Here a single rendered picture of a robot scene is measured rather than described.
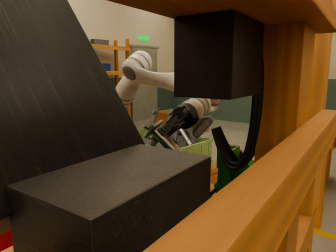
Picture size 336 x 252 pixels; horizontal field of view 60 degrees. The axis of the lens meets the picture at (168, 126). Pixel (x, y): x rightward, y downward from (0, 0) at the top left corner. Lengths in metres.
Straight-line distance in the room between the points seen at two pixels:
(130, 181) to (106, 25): 7.51
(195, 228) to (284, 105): 0.49
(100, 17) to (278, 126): 7.29
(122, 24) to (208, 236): 8.08
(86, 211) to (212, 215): 0.16
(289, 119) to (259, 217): 0.43
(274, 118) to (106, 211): 0.46
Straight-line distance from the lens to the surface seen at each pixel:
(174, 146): 0.76
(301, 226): 1.15
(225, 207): 0.28
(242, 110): 8.45
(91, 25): 7.61
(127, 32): 8.34
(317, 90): 1.12
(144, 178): 0.45
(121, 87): 1.25
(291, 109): 0.69
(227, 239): 0.24
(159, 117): 7.06
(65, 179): 0.47
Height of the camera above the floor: 1.40
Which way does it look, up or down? 10 degrees down
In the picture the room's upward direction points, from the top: straight up
